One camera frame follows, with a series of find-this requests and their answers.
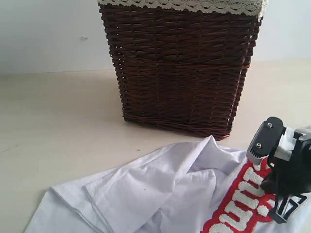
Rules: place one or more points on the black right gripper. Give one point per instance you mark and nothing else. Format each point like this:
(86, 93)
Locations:
(289, 180)

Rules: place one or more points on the white t-shirt red lettering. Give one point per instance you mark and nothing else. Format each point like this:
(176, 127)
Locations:
(190, 187)

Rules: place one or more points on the dark brown wicker basket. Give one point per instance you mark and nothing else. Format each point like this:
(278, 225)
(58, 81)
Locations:
(180, 70)

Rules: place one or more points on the cream lace basket liner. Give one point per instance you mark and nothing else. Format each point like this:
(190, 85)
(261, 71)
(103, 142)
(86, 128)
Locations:
(236, 7)

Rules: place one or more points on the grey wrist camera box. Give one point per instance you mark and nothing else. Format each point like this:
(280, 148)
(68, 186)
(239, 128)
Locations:
(265, 140)

